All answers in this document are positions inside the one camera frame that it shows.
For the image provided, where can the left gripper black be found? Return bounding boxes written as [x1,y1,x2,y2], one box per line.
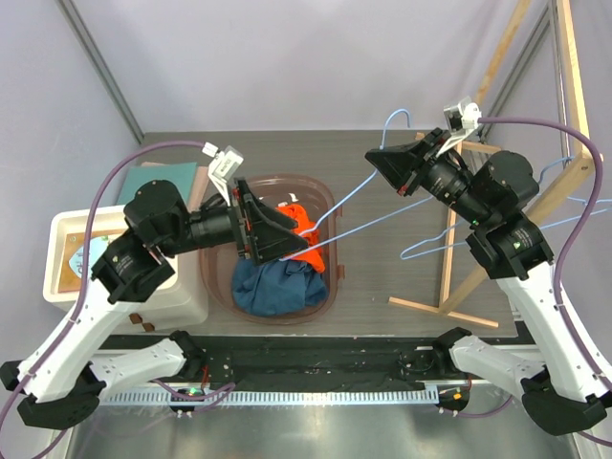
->
[157,177,309,265]

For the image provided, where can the orange t shirt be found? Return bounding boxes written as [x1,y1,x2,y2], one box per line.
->
[276,204,326,273]

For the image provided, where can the light blue hanger orange shirt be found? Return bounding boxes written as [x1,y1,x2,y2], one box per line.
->
[279,109,434,262]

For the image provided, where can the blue t shirt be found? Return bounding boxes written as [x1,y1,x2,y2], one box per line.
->
[231,259,328,317]

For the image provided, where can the light blue wire hanger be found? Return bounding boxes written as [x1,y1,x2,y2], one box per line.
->
[400,156,612,262]

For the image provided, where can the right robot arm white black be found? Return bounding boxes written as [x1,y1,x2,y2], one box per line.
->
[364,128,611,436]

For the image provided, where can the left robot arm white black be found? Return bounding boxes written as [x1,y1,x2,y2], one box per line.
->
[1,179,309,430]

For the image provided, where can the pink transparent plastic bin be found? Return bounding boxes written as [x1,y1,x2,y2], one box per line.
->
[199,172,348,326]

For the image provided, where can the teal book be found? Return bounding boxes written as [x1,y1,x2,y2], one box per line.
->
[117,163,198,205]

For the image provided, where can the white drawer box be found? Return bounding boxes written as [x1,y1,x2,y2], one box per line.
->
[43,206,208,334]

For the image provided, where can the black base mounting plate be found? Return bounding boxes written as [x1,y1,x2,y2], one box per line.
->
[88,333,549,394]

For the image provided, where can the wooden clothes rack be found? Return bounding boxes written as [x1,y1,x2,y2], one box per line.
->
[375,1,611,337]

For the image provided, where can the Othello book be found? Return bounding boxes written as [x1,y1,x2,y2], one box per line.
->
[57,229,122,294]

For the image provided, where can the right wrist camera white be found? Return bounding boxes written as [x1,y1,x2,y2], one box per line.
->
[437,97,482,156]

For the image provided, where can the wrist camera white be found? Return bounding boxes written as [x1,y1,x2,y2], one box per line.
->
[202,142,244,206]
[437,97,482,156]

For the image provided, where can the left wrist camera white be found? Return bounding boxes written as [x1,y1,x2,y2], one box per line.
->
[202,142,244,206]

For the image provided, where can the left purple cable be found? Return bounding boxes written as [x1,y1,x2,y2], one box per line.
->
[0,139,214,459]

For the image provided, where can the purple cable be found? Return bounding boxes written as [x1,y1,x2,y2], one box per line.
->
[0,139,214,459]
[477,115,612,448]

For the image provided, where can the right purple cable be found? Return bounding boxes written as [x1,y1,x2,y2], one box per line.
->
[477,115,612,448]

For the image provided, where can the white slotted cable duct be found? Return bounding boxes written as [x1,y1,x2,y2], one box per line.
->
[100,385,439,407]

